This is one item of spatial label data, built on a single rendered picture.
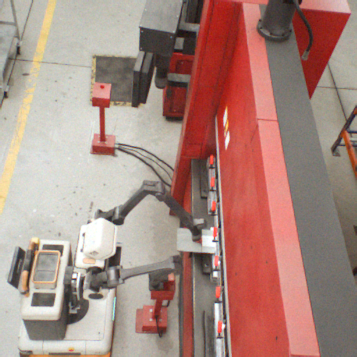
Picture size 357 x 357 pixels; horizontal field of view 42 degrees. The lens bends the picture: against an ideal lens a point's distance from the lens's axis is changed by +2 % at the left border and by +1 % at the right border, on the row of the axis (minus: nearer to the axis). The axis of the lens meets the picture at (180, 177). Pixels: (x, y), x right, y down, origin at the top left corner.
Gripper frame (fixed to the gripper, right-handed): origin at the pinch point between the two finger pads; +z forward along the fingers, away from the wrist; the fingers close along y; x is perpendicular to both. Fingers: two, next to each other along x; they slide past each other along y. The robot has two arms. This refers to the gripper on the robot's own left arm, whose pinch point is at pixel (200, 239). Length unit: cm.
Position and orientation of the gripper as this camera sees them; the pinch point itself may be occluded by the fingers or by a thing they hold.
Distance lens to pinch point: 324.5
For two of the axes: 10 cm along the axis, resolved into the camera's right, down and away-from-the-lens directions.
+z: 3.5, 5.8, 7.3
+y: 0.1, -7.8, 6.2
